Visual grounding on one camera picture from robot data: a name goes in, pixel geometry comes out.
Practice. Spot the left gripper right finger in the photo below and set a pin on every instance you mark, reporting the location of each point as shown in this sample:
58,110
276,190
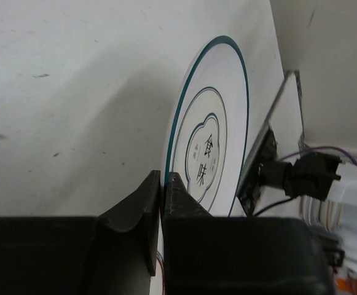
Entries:
187,241

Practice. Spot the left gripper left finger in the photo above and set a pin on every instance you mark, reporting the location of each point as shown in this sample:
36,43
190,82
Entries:
139,213

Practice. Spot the white plate black lettering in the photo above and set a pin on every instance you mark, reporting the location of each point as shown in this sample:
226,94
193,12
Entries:
207,134

